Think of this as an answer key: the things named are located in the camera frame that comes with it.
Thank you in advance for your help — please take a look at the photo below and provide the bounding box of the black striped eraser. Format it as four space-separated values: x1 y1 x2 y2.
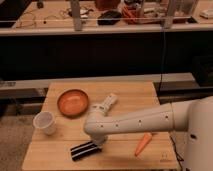
70 141 102 161

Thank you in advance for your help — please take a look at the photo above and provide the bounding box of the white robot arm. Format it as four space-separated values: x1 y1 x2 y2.
84 96 213 171

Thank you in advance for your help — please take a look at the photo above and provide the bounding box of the orange wooden bowl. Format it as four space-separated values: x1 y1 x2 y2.
57 89 89 117

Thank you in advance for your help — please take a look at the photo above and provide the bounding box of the orange toy carrot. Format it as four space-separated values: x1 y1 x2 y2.
134 133 155 157

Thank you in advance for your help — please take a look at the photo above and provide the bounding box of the white plastic cup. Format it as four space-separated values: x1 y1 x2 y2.
33 111 56 135

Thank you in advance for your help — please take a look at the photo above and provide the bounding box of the orange tool on bench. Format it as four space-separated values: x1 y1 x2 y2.
122 5 142 24

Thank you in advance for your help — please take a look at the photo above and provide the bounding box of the black hanging cable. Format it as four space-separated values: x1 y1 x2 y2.
157 27 167 95

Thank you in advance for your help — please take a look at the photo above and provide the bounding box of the grey metal post left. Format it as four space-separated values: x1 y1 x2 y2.
70 0 82 31

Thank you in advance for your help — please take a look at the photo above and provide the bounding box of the grey metal post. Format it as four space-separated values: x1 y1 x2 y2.
163 0 176 29
70 0 82 31

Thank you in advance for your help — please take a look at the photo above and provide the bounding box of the grey metal post right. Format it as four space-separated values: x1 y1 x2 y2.
163 0 176 29

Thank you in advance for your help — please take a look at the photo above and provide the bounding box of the black cable on floor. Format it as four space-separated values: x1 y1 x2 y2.
169 133 186 171

